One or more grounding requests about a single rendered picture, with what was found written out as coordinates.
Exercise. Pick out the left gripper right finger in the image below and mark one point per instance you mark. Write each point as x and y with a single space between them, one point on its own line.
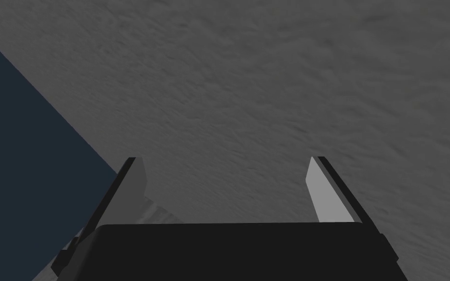
332 199

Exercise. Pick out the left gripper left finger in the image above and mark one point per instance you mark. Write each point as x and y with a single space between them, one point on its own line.
125 197

